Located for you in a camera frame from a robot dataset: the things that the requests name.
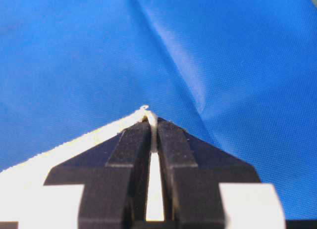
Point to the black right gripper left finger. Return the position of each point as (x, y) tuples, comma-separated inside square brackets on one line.
[(115, 178)]

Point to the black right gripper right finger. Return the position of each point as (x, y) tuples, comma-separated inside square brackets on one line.
[(211, 189)]

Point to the yellow white checked towel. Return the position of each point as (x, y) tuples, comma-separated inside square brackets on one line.
[(27, 203)]

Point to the blue table cloth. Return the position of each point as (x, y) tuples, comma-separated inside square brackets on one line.
[(239, 74)]

